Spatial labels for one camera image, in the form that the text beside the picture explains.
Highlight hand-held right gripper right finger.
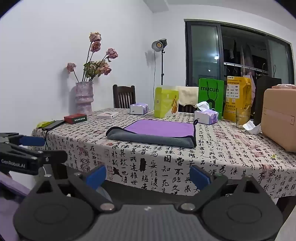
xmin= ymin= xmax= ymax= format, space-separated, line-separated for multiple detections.
xmin=177 ymin=165 xmax=262 ymax=212

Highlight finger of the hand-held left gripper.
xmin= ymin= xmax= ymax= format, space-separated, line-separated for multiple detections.
xmin=0 ymin=143 xmax=68 ymax=179
xmin=0 ymin=133 xmax=46 ymax=147

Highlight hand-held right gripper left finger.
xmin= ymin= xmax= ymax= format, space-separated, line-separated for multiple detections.
xmin=26 ymin=164 xmax=116 ymax=212

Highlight purple and grey towel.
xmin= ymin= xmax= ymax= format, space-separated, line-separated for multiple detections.
xmin=106 ymin=119 xmax=200 ymax=149

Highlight person's left forearm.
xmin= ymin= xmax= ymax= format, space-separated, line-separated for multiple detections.
xmin=0 ymin=172 xmax=31 ymax=241

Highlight yellow-green packet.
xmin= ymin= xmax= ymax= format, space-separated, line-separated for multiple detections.
xmin=36 ymin=120 xmax=56 ymax=129

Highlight black power bank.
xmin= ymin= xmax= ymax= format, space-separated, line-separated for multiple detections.
xmin=41 ymin=120 xmax=65 ymax=130

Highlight calligraphy print tablecloth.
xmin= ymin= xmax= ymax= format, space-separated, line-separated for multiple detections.
xmin=31 ymin=107 xmax=296 ymax=206

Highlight red flat box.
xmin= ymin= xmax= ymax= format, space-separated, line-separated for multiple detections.
xmin=64 ymin=114 xmax=88 ymax=125

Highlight purple tissue pack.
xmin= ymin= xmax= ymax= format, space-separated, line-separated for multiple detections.
xmin=194 ymin=101 xmax=219 ymax=125
xmin=129 ymin=103 xmax=149 ymax=115

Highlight white flat box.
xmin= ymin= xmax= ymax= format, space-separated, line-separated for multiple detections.
xmin=96 ymin=111 xmax=119 ymax=119

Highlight pink speckled ceramic vase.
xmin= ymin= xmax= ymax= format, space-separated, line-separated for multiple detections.
xmin=75 ymin=81 xmax=94 ymax=116

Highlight dark wooden chair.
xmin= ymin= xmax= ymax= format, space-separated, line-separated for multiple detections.
xmin=178 ymin=104 xmax=197 ymax=114
xmin=112 ymin=84 xmax=136 ymax=109

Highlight clear drinking glass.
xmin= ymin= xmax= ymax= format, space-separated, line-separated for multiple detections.
xmin=236 ymin=107 xmax=251 ymax=129

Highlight white paper receipt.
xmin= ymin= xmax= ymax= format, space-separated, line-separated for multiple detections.
xmin=243 ymin=120 xmax=262 ymax=134

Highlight yellow-green cardboard box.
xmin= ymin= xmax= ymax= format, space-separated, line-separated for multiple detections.
xmin=154 ymin=87 xmax=180 ymax=119

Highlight beige cloth on chair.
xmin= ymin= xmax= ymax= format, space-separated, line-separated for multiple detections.
xmin=177 ymin=86 xmax=199 ymax=108

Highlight green paper bag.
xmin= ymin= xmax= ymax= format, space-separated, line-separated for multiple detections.
xmin=197 ymin=78 xmax=224 ymax=120

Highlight yellow plastic bag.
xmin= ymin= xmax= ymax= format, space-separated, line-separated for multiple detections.
xmin=223 ymin=76 xmax=252 ymax=121

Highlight dried pink roses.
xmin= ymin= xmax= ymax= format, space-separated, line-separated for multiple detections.
xmin=67 ymin=32 xmax=119 ymax=83

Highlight pink storage case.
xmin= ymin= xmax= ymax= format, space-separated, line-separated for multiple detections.
xmin=260 ymin=88 xmax=296 ymax=153

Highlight black upright bag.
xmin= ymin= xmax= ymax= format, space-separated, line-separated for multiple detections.
xmin=253 ymin=75 xmax=283 ymax=127

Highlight black framed sliding window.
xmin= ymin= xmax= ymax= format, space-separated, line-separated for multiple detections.
xmin=184 ymin=19 xmax=296 ymax=89

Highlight pink cloth on case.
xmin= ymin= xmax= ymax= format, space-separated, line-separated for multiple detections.
xmin=271 ymin=84 xmax=296 ymax=90

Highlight hanging pink garment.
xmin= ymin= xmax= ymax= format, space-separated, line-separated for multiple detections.
xmin=240 ymin=45 xmax=254 ymax=76

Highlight studio light on stand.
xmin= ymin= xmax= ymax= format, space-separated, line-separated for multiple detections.
xmin=151 ymin=38 xmax=168 ymax=86

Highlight black cable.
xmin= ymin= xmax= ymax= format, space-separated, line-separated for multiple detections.
xmin=43 ymin=129 xmax=51 ymax=151

